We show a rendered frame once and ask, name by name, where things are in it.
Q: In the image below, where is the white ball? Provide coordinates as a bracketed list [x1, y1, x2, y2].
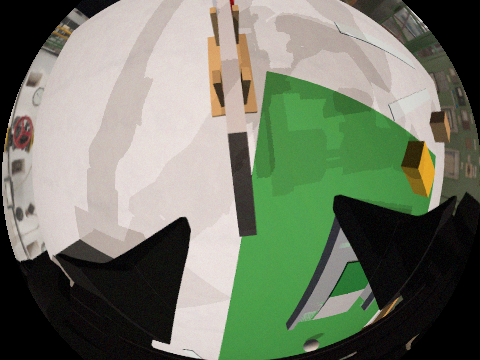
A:
[303, 339, 319, 352]

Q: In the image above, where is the green flat mat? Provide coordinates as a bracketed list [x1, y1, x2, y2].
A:
[219, 72, 435, 360]

